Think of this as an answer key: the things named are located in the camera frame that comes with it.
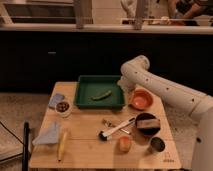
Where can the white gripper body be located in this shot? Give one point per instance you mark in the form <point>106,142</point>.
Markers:
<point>126,85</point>

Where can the green pepper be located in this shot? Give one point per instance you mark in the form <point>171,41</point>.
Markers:
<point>102,96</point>

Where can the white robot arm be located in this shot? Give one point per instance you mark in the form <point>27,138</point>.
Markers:
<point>198,105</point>

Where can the orange bowl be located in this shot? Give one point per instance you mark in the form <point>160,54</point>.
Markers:
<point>140,99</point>

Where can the dark bowl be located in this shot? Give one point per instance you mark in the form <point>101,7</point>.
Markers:
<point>147,132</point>

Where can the green plastic tray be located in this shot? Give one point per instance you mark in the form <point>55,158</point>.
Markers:
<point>94,85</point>

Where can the tan sponge block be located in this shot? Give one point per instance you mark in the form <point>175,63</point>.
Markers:
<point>148,124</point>

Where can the orange peach fruit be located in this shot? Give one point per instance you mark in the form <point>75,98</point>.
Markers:
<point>124,144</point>

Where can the dark metal cup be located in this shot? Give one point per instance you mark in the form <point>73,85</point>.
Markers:
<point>157,145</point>

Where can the white cup of nuts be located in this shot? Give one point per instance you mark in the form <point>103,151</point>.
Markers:
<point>63,108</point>

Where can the blue sponge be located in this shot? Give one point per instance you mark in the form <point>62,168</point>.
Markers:
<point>55,100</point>

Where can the person in background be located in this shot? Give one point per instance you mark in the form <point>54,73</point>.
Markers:
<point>184,12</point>

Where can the grey cloth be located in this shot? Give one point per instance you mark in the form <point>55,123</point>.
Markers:
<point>49,136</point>

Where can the black pole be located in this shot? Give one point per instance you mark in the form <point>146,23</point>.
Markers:
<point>25,157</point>

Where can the white handled brush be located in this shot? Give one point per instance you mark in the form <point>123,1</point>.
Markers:
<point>104,135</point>

